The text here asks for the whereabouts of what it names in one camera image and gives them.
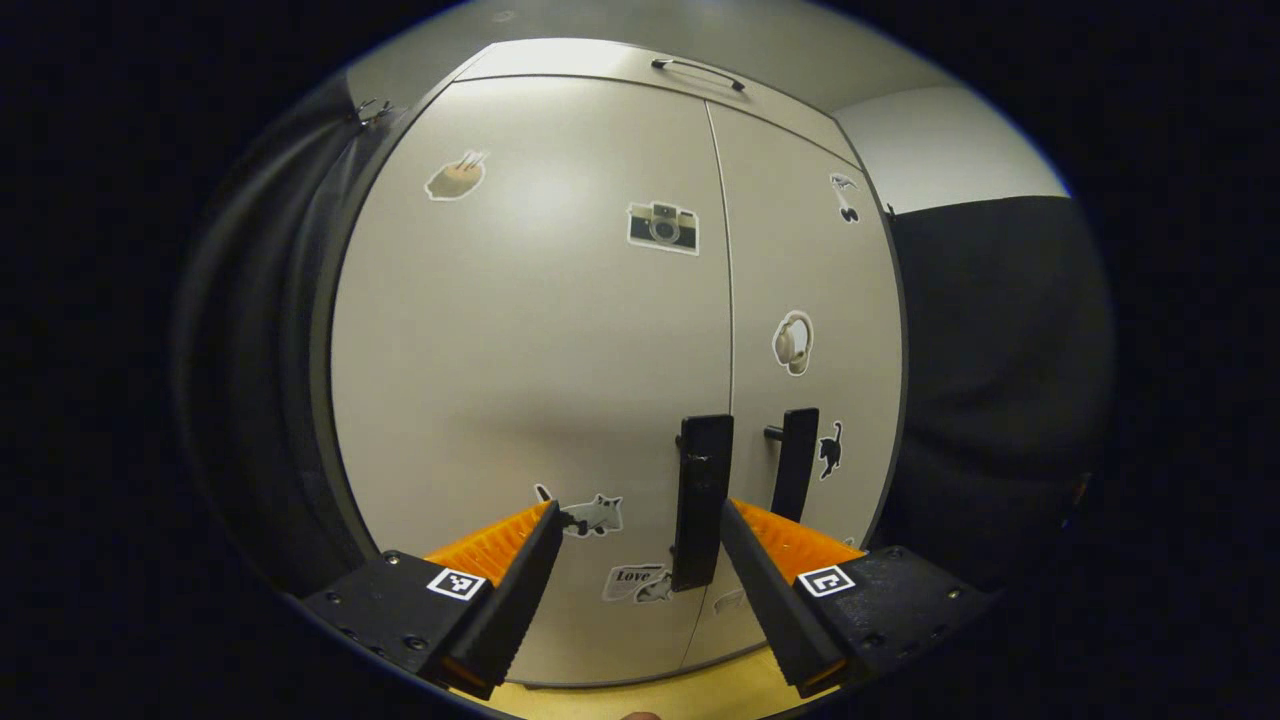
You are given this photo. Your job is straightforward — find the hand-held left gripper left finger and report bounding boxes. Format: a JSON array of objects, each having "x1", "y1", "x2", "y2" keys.
[{"x1": 300, "y1": 498, "x2": 566, "y2": 701}]

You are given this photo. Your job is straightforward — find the black backdrop cloth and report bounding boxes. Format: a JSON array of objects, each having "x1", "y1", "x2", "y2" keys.
[
  {"x1": 170, "y1": 70, "x2": 401, "y2": 601},
  {"x1": 865, "y1": 195, "x2": 1116, "y2": 591}
]

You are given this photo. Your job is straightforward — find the black drawer handle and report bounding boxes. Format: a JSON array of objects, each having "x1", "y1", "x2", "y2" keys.
[{"x1": 652, "y1": 57, "x2": 746, "y2": 93}]

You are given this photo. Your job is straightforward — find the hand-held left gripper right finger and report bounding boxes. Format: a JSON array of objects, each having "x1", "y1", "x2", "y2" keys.
[{"x1": 718, "y1": 497, "x2": 1001, "y2": 699}]

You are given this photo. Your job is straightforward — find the white cabinet drawer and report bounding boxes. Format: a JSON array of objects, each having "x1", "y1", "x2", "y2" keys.
[{"x1": 455, "y1": 38, "x2": 861, "y2": 166}]

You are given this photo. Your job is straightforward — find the white shoe cabinet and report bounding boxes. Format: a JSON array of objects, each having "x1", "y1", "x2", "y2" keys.
[{"x1": 308, "y1": 38, "x2": 909, "y2": 691}]

